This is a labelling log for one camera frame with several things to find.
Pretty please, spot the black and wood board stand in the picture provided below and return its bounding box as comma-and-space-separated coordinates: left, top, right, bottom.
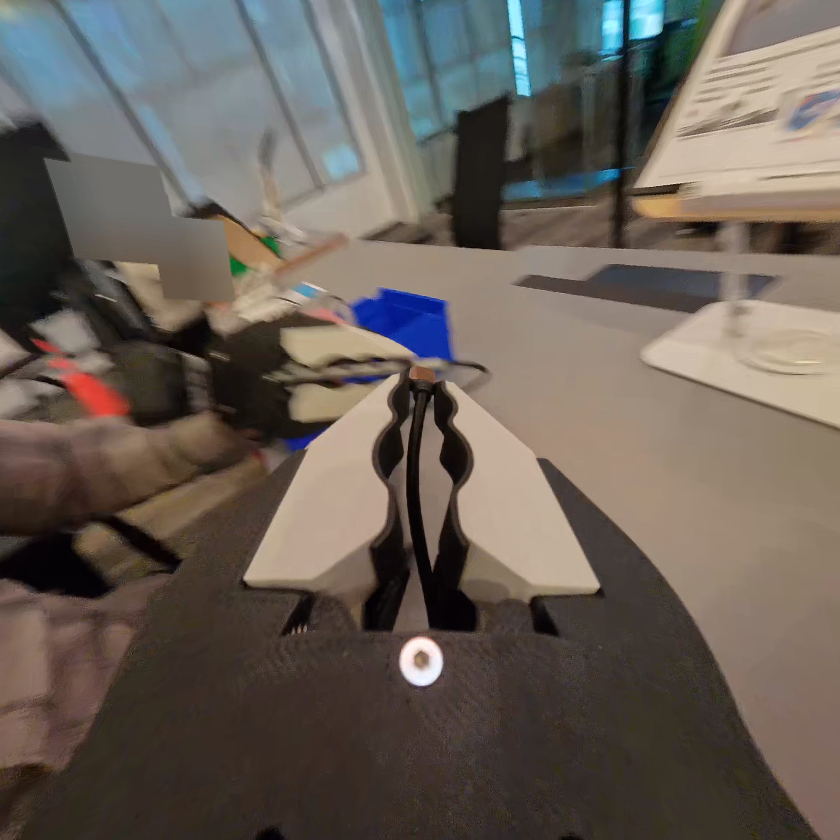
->
190, 200, 352, 290

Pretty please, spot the instruction sheet on stand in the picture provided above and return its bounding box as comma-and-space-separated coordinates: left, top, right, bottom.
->
630, 0, 840, 432

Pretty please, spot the blue plastic bin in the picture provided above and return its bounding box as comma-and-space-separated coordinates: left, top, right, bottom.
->
285, 287, 455, 454

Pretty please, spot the tall black mesh chair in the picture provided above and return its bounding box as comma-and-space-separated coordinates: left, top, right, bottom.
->
451, 94, 514, 252

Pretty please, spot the dark grey usb hub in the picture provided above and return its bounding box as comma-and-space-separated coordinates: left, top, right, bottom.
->
266, 357, 460, 389

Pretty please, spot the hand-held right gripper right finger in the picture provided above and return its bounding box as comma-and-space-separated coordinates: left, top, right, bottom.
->
432, 377, 602, 632

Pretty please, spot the person's left forearm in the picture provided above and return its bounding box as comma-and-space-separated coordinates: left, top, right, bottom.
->
0, 412, 266, 538

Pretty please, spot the black tripod pole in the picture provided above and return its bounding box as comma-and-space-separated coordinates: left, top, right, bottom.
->
607, 0, 636, 249

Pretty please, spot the orange-plug usb-c cable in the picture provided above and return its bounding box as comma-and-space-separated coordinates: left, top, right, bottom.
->
405, 366, 439, 626

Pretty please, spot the printed instruction sheet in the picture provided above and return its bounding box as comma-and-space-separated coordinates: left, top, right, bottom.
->
635, 0, 840, 193

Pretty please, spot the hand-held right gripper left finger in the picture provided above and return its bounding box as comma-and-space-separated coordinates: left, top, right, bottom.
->
243, 374, 412, 632

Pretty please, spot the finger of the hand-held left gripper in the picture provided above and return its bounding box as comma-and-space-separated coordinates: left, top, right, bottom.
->
279, 326, 422, 370
287, 379, 391, 425

